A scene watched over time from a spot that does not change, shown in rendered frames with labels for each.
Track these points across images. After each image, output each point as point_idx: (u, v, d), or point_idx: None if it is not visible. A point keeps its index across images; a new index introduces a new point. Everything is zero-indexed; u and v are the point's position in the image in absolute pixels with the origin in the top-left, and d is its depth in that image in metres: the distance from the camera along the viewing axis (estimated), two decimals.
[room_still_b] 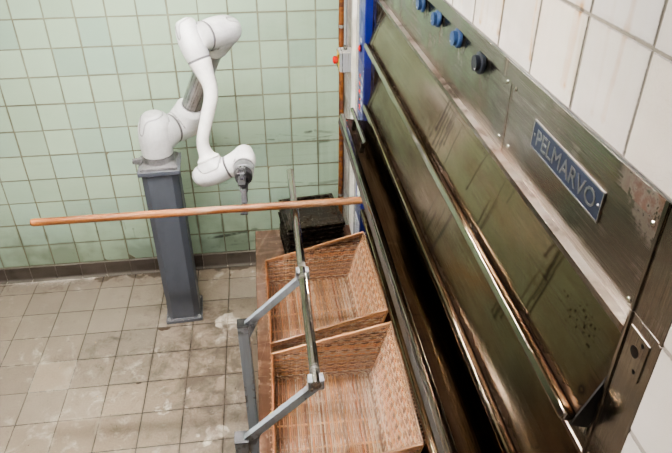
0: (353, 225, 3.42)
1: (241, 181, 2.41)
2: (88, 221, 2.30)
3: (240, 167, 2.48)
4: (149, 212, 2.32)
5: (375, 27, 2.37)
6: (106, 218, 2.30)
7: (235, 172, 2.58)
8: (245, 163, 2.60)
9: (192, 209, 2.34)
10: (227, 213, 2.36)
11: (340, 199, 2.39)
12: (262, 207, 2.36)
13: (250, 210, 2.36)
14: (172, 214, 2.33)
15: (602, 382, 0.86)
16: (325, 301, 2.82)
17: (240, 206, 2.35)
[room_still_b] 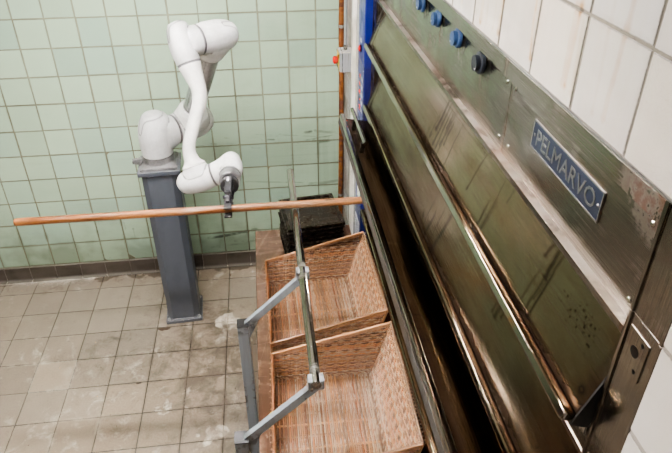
0: (353, 225, 3.42)
1: (227, 204, 2.34)
2: (72, 220, 2.29)
3: (226, 185, 2.40)
4: (133, 212, 2.31)
5: (375, 27, 2.37)
6: (90, 218, 2.29)
7: (221, 181, 2.50)
8: (231, 171, 2.52)
9: (177, 209, 2.33)
10: (212, 213, 2.35)
11: (326, 200, 2.38)
12: (247, 208, 2.35)
13: (235, 210, 2.35)
14: (157, 214, 2.32)
15: (602, 382, 0.86)
16: (325, 301, 2.82)
17: None
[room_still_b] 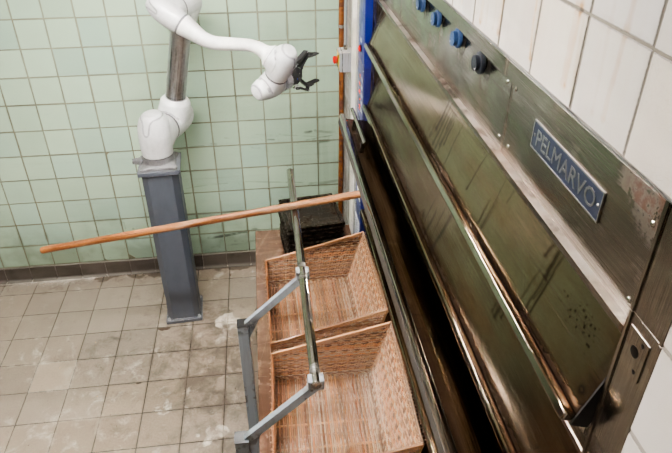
0: (353, 225, 3.42)
1: (313, 53, 2.90)
2: (86, 244, 2.51)
3: (301, 56, 2.83)
4: (135, 231, 2.48)
5: (375, 27, 2.37)
6: (100, 240, 2.50)
7: (295, 75, 2.80)
8: None
9: (172, 224, 2.45)
10: (205, 225, 2.44)
11: (310, 200, 2.36)
12: (235, 216, 2.41)
13: (225, 220, 2.42)
14: (156, 231, 2.46)
15: (602, 382, 0.86)
16: (325, 301, 2.82)
17: (215, 217, 2.42)
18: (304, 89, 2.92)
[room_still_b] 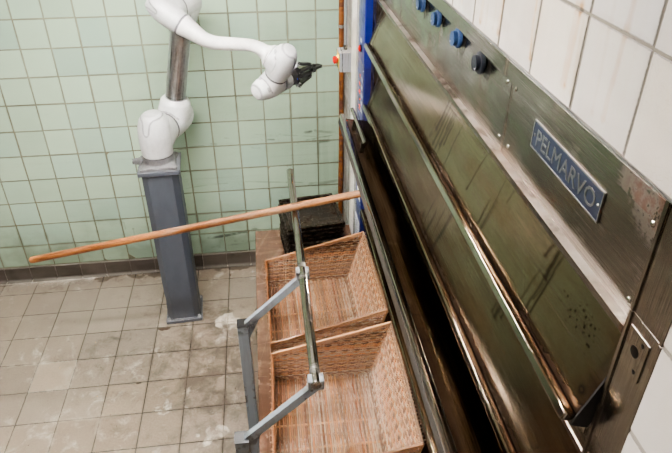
0: (353, 225, 3.42)
1: (316, 65, 2.96)
2: (74, 253, 2.54)
3: (305, 62, 2.87)
4: (121, 239, 2.50)
5: (375, 27, 2.37)
6: (87, 249, 2.52)
7: (295, 75, 2.80)
8: None
9: (158, 232, 2.47)
10: (190, 231, 2.45)
11: (293, 205, 2.37)
12: (219, 222, 2.42)
13: (209, 226, 2.43)
14: (141, 239, 2.48)
15: (602, 382, 0.86)
16: (325, 301, 2.82)
17: (199, 223, 2.43)
18: (306, 80, 2.91)
